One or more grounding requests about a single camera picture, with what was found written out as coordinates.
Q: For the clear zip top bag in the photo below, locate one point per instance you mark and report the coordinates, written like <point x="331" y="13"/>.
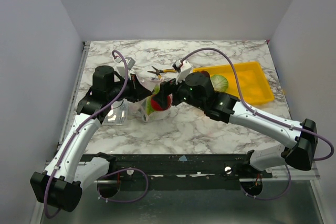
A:
<point x="138" y="109"/>

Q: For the clear plastic screw box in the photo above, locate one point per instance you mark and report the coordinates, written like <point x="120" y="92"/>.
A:
<point x="118" y="113"/>

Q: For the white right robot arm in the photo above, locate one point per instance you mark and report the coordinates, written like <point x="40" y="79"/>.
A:
<point x="297" y="140"/>

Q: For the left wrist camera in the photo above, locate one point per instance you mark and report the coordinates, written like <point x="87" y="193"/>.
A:
<point x="121" y="68"/>

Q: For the red tomato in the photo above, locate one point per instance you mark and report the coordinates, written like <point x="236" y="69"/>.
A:
<point x="163" y="108"/>

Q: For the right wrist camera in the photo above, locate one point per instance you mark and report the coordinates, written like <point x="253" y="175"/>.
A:
<point x="183" y="69"/>

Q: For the yellow handled pliers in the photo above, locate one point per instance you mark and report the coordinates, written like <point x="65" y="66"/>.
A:
<point x="159" y="72"/>

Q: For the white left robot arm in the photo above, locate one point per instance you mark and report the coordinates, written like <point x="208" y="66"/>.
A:
<point x="61" y="183"/>

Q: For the dark red onion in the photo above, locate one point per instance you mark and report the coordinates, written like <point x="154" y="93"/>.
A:
<point x="205" y="73"/>

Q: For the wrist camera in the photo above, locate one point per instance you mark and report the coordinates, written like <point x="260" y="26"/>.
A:
<point x="121" y="68"/>
<point x="183" y="69"/>

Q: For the yellow plastic tray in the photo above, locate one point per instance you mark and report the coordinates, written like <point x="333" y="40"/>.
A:
<point x="253" y="83"/>

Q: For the green grape bunch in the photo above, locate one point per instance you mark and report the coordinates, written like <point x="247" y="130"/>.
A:
<point x="151" y="105"/>

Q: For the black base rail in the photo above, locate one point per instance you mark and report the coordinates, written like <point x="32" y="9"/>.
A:
<point x="171" y="172"/>

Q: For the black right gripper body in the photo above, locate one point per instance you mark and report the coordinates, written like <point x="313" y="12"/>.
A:
<point x="171" y="92"/>

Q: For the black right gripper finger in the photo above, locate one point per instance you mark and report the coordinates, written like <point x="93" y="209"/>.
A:
<point x="173" y="89"/>
<point x="164" y="95"/>

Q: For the pale green cabbage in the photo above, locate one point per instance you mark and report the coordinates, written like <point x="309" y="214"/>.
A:
<point x="219" y="82"/>

